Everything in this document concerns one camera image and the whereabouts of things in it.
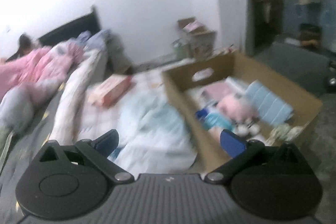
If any small cardboard box background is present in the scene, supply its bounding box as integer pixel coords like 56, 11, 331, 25
172, 17, 217, 60

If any large brown cardboard box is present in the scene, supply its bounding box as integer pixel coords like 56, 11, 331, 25
162, 52, 322, 172

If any red tissue pack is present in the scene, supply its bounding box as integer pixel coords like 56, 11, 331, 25
88, 75, 132, 107

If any person with dark hair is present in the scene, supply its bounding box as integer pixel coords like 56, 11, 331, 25
5, 33, 41, 63

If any blue checked towel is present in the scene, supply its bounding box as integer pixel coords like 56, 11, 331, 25
245, 81, 294, 126

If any green scrunchie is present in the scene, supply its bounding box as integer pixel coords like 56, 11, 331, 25
269, 123, 303, 141

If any white plastic bag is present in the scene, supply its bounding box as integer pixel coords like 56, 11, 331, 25
108, 90, 197, 177

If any black headboard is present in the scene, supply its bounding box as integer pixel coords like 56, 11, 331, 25
38, 5, 101, 46

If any white striped rolled blanket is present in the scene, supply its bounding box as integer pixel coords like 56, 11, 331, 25
50, 50, 107, 145

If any blue white wipes pack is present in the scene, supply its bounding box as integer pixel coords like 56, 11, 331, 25
195, 106, 234, 131

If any grey bed sheet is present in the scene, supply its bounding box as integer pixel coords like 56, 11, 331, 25
1, 84, 64, 223

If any pink plush toy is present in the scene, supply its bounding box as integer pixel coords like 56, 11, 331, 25
217, 93, 260, 137

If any blue grey clothes pile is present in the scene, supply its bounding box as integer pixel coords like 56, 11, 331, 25
76, 29, 111, 52

